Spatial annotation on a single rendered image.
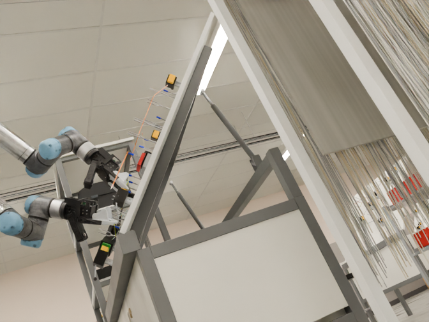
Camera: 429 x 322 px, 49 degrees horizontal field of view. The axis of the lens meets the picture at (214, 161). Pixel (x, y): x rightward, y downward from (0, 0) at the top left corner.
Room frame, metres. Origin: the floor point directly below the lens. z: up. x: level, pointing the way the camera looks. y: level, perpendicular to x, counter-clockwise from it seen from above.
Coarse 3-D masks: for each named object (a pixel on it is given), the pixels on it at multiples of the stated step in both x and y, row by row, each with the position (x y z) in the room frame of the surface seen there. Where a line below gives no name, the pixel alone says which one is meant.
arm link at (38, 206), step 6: (30, 198) 1.58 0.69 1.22; (36, 198) 1.58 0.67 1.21; (42, 198) 1.58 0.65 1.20; (48, 198) 1.59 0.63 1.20; (54, 198) 1.60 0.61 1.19; (24, 204) 1.58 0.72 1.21; (30, 204) 1.57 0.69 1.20; (36, 204) 1.57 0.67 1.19; (42, 204) 1.57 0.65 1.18; (48, 204) 1.57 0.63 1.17; (30, 210) 1.58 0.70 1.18; (36, 210) 1.57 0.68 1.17; (42, 210) 1.58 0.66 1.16; (48, 210) 1.58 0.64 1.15; (36, 216) 1.58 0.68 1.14; (42, 216) 1.59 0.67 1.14; (48, 216) 1.60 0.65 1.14
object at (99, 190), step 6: (96, 186) 2.59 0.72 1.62; (102, 186) 2.61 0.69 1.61; (108, 186) 2.62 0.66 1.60; (84, 192) 2.56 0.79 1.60; (90, 192) 2.57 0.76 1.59; (96, 192) 2.59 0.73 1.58; (102, 192) 2.60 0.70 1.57; (108, 192) 2.61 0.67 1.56; (114, 192) 2.64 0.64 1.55; (78, 198) 2.54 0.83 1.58; (90, 198) 2.57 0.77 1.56; (96, 198) 2.59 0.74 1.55; (102, 198) 2.59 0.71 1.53; (108, 198) 2.61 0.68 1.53; (102, 204) 2.59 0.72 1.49; (108, 204) 2.60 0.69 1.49
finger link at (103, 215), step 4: (104, 208) 1.58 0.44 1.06; (100, 212) 1.58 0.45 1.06; (104, 212) 1.58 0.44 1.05; (92, 216) 1.59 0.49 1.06; (96, 216) 1.59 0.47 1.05; (100, 216) 1.59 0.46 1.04; (104, 216) 1.59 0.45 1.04; (108, 216) 1.59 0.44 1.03; (104, 220) 1.59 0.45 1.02; (108, 220) 1.60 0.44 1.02; (112, 220) 1.61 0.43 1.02; (104, 224) 1.60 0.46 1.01; (108, 224) 1.60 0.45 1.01; (112, 224) 1.61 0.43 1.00
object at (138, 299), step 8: (136, 264) 1.42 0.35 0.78; (136, 272) 1.46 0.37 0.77; (136, 280) 1.51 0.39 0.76; (144, 280) 1.38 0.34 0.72; (128, 288) 1.70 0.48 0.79; (136, 288) 1.55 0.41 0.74; (144, 288) 1.42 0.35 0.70; (128, 296) 1.77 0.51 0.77; (136, 296) 1.61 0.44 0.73; (144, 296) 1.46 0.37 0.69; (128, 304) 1.83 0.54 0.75; (136, 304) 1.66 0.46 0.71; (144, 304) 1.51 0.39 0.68; (152, 304) 1.39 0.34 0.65; (136, 312) 1.72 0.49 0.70; (144, 312) 1.56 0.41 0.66; (152, 312) 1.43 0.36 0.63; (136, 320) 1.77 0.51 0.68; (144, 320) 1.60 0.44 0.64; (152, 320) 1.47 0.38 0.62
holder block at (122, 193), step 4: (120, 188) 1.64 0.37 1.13; (120, 192) 1.63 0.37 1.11; (124, 192) 1.64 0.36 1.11; (116, 196) 1.62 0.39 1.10; (120, 196) 1.63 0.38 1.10; (124, 196) 1.64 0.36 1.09; (116, 200) 1.62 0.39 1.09; (120, 200) 1.63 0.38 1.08; (124, 200) 1.63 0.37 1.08; (120, 204) 1.64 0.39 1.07
